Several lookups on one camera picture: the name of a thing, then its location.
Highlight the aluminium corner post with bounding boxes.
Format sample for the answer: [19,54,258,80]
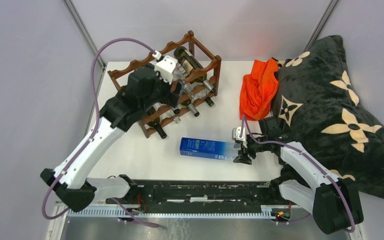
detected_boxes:
[62,0,99,56]
[304,0,341,51]

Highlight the brown wooden wine rack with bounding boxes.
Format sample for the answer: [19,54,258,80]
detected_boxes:
[107,30,222,139]

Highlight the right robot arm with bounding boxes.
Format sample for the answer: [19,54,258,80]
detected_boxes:
[231,116,364,235]

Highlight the black floral blanket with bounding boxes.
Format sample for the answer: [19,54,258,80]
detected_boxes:
[271,35,384,199]

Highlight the blue square glass bottle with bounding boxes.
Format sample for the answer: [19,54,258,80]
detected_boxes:
[179,137,240,162]

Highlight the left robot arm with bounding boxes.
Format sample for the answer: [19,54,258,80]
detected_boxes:
[40,63,183,212]

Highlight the right aluminium corner post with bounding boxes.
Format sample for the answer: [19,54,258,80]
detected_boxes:
[304,0,341,51]

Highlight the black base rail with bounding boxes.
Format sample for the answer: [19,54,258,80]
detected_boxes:
[105,179,289,217]

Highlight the left aluminium corner post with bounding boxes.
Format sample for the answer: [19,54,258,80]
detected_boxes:
[62,0,99,56]

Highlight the dark green wine bottle labelled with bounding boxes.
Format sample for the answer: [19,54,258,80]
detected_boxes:
[146,107,167,139]

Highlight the clear square bottle black cap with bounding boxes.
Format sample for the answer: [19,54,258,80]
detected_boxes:
[179,73,215,107]

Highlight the tall clear glass bottle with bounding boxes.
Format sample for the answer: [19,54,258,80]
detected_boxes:
[165,110,181,124]

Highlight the dark wine bottle brown label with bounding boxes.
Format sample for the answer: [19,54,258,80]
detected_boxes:
[173,46,216,94]

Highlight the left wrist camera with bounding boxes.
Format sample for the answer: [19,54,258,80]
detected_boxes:
[154,55,178,85]

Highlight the orange cloth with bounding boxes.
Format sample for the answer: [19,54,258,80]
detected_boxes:
[239,58,279,121]

